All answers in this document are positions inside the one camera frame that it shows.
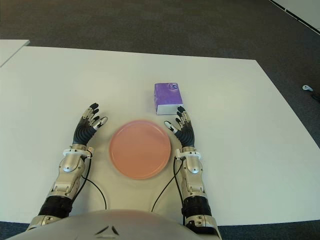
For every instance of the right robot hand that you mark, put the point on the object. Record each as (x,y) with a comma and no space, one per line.
(187,136)

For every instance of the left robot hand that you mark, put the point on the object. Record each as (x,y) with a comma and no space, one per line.
(81,133)

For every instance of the purple tissue paper pack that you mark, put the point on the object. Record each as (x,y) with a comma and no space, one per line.
(167,96)

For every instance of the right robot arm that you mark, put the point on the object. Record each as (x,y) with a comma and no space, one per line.
(195,180)

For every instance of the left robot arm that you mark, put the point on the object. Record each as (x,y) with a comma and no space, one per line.
(66,175)

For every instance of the pink round plate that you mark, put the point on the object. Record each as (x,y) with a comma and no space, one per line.
(140,150)

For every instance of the silver robot torso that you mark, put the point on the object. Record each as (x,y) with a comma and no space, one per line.
(125,225)

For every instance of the white side table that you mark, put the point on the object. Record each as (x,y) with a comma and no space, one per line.
(10,48)

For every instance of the small white floor object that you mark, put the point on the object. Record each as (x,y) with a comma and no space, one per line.
(307,87)

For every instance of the white panel with black edge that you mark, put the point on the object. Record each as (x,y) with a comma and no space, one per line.
(305,11)

